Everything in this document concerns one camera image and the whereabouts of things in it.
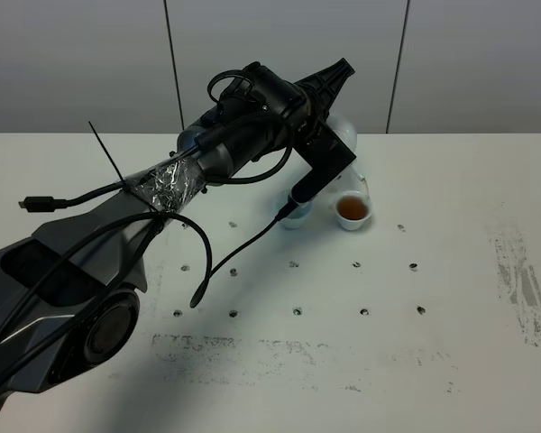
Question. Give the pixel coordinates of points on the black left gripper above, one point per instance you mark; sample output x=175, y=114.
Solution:
x=316, y=94

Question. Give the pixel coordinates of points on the pale blue porcelain teapot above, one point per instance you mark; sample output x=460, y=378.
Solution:
x=352, y=175

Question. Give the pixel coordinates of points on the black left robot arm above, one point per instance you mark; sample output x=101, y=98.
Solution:
x=69, y=293

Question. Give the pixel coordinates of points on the right pale blue teacup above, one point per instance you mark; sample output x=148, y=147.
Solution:
x=352, y=209

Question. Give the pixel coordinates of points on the pale blue teacup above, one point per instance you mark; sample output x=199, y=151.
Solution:
x=295, y=219
x=352, y=209

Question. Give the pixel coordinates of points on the left pale blue teacup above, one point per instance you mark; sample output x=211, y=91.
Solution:
x=295, y=219

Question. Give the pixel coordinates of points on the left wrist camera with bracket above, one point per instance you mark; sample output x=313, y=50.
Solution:
x=320, y=156

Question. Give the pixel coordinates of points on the black cable tie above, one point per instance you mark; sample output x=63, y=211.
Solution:
x=112, y=158

